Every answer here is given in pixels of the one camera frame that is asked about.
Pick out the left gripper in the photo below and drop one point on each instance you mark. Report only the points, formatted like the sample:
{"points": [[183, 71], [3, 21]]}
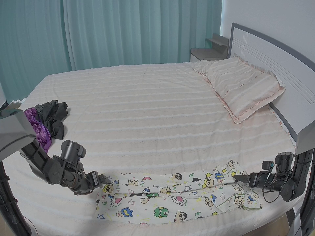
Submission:
{"points": [[94, 179]]}

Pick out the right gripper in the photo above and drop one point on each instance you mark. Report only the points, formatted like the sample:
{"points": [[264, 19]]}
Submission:
{"points": [[257, 180]]}

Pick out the white printed pyjama top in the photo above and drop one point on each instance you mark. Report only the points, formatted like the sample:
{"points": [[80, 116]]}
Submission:
{"points": [[157, 205]]}

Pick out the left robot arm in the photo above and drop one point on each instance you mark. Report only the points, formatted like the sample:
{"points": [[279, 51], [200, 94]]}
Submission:
{"points": [[41, 161]]}

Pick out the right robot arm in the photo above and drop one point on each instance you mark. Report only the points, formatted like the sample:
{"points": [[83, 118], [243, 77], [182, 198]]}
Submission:
{"points": [[295, 181]]}

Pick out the bed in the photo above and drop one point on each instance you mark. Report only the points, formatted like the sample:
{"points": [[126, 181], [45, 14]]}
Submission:
{"points": [[147, 107]]}

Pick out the black garment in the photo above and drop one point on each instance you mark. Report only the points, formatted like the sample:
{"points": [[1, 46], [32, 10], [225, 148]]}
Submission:
{"points": [[55, 117]]}

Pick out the purple garment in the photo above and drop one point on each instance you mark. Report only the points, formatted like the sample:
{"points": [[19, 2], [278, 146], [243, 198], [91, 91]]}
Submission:
{"points": [[40, 129]]}

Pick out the pink striped pillow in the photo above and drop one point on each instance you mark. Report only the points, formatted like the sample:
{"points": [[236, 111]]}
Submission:
{"points": [[241, 87]]}

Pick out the grey bedside table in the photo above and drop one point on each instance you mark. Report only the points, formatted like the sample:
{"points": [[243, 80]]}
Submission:
{"points": [[208, 53]]}

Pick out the blue-green curtain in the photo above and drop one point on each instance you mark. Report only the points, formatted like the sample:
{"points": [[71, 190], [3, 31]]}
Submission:
{"points": [[29, 38], [147, 23]]}

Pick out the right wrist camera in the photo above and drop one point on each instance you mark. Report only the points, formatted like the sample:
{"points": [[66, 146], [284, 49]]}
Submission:
{"points": [[267, 166]]}

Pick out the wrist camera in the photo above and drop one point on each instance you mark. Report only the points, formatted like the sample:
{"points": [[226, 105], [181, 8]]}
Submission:
{"points": [[81, 168], [267, 166]]}

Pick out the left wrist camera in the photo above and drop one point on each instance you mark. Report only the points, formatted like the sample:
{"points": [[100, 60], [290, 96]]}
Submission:
{"points": [[81, 168]]}

